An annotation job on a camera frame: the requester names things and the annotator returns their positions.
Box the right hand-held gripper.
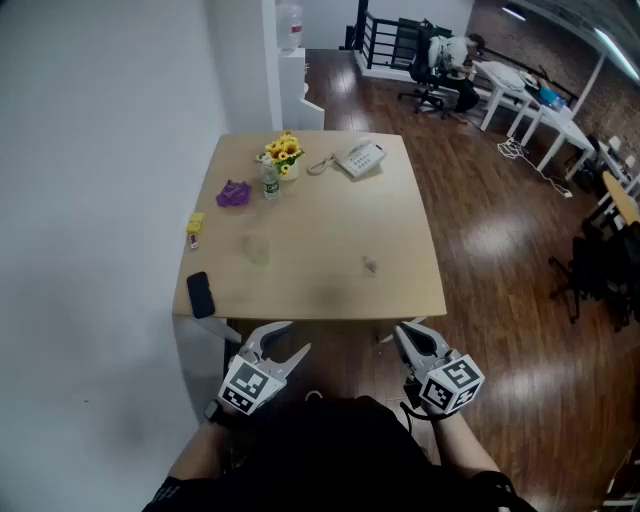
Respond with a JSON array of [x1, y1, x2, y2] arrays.
[[393, 321, 486, 417]]

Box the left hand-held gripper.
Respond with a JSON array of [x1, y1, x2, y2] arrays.
[[217, 320, 313, 417]]

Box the clear plastic cup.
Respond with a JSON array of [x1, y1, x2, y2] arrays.
[[242, 234, 272, 265]]

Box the person's left forearm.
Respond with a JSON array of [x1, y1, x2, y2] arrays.
[[167, 399, 264, 484]]

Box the person's right forearm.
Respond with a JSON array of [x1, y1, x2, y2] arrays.
[[428, 410, 502, 477]]

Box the black smartphone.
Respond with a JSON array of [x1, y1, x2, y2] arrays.
[[186, 271, 217, 320]]

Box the person's black clothed torso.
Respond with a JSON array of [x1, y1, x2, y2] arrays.
[[142, 395, 539, 512]]

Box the purple toy grapes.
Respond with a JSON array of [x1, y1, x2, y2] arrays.
[[215, 179, 253, 209]]

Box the clear water bottle green label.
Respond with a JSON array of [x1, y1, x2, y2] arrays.
[[260, 154, 281, 202]]

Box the black chair with armrests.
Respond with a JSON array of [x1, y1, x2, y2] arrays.
[[547, 219, 640, 334]]

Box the sunflower bouquet in white pot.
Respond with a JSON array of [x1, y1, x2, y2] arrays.
[[255, 130, 306, 182]]

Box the white desk telephone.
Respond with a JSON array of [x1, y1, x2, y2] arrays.
[[306, 139, 389, 180]]

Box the round wooden table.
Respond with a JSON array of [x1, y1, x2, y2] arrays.
[[601, 170, 640, 227]]

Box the white water dispenser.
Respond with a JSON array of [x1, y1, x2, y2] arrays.
[[277, 47, 326, 132]]

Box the long white desk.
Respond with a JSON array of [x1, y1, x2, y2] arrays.
[[472, 59, 597, 180]]

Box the black office chair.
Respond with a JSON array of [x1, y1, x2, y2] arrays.
[[395, 18, 451, 117]]

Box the black metal railing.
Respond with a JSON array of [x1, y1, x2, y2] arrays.
[[344, 10, 426, 71]]

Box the large water cooler bottle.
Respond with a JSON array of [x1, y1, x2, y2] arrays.
[[276, 0, 305, 53]]

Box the white cable on floor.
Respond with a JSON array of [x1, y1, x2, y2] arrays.
[[496, 137, 574, 198]]

